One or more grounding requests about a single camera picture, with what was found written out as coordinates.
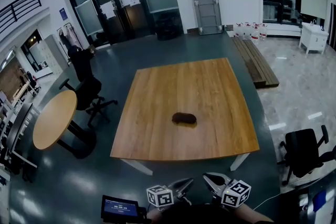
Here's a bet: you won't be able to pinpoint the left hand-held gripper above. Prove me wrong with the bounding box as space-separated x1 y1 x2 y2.
146 177 195 207

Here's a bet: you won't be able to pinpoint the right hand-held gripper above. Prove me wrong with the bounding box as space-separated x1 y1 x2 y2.
202 172 252 207

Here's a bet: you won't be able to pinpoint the black soft pouch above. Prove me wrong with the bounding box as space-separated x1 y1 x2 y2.
172 112 197 125

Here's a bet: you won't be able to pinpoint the person's right forearm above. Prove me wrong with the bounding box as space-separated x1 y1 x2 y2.
236 203 274 224

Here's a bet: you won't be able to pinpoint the person's left forearm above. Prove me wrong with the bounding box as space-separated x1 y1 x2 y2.
146 207 171 224

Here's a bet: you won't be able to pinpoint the white table leg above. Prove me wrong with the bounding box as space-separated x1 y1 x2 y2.
119 158 153 176
230 153 251 172

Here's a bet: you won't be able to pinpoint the person's black shirt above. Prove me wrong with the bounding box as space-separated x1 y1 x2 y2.
167 203 253 224

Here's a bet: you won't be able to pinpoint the black monitor screen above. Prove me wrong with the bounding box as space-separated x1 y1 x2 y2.
101 194 148 224

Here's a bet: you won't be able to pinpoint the black office chair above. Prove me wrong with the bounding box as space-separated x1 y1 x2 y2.
277 124 336 187
58 44 118 128

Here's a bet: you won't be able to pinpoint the wooden plank bench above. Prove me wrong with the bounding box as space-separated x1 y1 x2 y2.
231 37 280 89

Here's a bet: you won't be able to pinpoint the round wooden table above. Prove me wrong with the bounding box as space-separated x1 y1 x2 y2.
33 89 98 160

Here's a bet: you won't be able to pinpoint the row of clear water jugs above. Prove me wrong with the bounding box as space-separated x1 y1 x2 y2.
233 21 269 41

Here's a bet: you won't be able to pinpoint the black bulky bag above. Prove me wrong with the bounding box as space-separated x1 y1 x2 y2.
154 13 184 41

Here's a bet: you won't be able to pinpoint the white cabinet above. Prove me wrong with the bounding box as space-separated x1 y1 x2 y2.
298 22 330 56

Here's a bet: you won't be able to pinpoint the dark desk divider panel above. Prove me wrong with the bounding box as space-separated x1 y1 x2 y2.
6 102 34 153

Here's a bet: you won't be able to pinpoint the black framed glass doors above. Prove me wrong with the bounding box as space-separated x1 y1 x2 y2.
55 0 184 47

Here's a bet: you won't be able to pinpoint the clothes rack with garments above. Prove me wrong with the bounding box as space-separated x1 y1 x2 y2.
57 22 83 50

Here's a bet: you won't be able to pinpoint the black metal railing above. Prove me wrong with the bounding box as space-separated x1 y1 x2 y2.
0 0 43 35

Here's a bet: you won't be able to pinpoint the white cable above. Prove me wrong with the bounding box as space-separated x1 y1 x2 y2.
253 193 281 210

